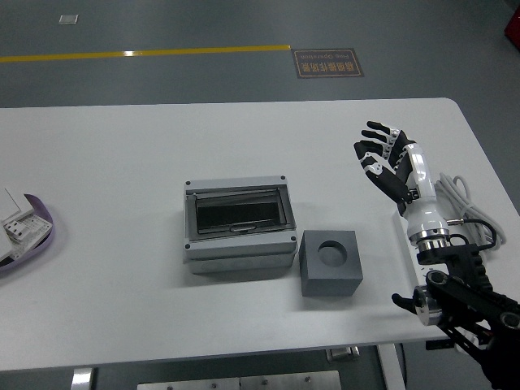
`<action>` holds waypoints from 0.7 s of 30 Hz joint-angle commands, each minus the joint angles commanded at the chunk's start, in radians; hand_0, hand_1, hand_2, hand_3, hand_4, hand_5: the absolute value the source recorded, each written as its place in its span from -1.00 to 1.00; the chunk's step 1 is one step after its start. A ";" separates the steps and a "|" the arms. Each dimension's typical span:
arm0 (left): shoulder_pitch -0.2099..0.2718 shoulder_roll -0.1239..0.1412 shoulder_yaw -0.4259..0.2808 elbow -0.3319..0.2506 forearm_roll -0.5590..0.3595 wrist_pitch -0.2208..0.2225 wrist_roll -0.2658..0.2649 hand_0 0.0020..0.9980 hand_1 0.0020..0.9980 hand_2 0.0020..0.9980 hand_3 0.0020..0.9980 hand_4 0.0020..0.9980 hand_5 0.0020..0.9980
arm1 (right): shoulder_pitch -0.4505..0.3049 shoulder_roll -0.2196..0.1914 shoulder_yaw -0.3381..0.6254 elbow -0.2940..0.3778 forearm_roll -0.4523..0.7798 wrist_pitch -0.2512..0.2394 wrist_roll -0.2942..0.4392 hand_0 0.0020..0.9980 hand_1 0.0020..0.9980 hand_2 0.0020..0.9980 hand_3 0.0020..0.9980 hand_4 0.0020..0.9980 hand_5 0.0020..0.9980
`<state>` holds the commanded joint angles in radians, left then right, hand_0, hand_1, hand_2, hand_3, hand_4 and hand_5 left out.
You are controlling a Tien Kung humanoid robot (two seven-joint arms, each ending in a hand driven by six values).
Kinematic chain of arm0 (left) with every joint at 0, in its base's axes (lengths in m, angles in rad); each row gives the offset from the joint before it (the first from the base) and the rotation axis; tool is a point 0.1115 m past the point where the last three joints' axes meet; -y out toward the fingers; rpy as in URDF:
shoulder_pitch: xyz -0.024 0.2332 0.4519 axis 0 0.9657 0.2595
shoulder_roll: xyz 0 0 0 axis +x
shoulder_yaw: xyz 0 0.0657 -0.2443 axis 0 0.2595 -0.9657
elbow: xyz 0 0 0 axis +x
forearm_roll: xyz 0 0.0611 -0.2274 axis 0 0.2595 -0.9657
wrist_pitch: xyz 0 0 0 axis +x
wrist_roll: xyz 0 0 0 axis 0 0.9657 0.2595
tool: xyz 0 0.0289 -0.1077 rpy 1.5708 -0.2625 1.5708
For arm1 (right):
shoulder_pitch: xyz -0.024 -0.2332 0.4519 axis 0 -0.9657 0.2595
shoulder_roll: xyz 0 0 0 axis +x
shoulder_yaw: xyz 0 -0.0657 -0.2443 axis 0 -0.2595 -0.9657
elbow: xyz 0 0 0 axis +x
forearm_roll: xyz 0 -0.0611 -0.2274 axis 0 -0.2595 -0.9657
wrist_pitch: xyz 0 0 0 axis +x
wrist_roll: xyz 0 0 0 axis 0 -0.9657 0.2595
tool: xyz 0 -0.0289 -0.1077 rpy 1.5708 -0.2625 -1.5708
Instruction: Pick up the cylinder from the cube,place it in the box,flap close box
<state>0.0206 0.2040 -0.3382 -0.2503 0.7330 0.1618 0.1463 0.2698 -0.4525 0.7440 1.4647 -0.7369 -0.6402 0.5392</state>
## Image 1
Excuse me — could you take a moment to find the white table leg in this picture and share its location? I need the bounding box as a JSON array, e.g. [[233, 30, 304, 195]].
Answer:
[[375, 344, 407, 390], [71, 367, 98, 390]]

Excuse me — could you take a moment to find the yellow floor tape line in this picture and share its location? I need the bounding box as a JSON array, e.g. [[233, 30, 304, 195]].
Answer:
[[0, 43, 292, 64]]

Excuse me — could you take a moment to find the red crate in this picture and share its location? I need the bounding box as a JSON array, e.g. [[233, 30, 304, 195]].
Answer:
[[503, 6, 520, 41]]

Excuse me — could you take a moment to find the silver table bracket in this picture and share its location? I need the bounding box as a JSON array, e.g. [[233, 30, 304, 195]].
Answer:
[[327, 346, 361, 362]]

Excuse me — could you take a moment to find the white socket module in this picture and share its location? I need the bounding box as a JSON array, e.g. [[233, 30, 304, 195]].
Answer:
[[2, 218, 31, 245]]

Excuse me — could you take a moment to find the white power strip cord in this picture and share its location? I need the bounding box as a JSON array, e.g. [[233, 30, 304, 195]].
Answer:
[[434, 172, 508, 261]]

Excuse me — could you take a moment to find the grey cube with round hole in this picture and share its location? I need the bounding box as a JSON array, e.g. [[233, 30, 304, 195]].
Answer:
[[298, 229, 364, 300]]

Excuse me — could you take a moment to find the purple tray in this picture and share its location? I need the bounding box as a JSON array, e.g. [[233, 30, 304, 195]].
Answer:
[[0, 193, 56, 274]]

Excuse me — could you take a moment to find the brown floor sign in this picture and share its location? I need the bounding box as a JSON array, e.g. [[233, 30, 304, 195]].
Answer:
[[291, 48, 365, 79]]

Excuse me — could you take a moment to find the white perforated plate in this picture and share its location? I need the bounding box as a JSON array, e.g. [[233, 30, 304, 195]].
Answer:
[[11, 210, 54, 261]]

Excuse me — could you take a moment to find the grey enclosure box with lid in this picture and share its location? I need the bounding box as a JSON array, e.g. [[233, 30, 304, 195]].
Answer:
[[182, 174, 299, 275]]

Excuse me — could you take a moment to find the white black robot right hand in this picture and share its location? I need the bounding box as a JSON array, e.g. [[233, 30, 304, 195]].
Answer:
[[353, 120, 449, 241]]

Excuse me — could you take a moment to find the white switch panel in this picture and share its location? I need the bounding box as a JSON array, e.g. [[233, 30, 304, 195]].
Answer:
[[0, 186, 26, 223]]

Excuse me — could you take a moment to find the grey metal base plate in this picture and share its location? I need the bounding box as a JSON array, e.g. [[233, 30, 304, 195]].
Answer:
[[136, 377, 241, 390]]

